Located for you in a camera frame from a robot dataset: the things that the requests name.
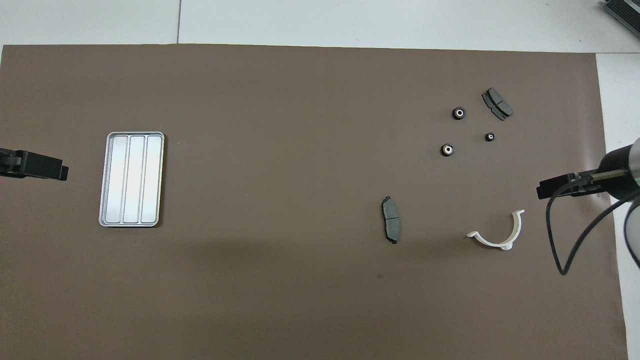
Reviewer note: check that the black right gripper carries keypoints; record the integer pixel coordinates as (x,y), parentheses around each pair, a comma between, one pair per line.
(617,160)

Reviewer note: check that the small black bearing gear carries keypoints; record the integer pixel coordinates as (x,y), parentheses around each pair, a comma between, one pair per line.
(490,136)

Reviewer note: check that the silver ribbed metal tray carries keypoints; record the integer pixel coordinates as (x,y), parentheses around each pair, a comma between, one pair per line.
(131,180)

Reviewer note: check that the grey ribbed device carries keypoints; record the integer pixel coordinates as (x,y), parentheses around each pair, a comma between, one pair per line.
(625,12)

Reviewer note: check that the long dark grey brake pad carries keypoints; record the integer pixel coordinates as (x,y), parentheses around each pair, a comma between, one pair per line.
(391,220)

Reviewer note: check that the brown paper table mat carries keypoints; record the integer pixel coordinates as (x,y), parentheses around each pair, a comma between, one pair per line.
(300,100)

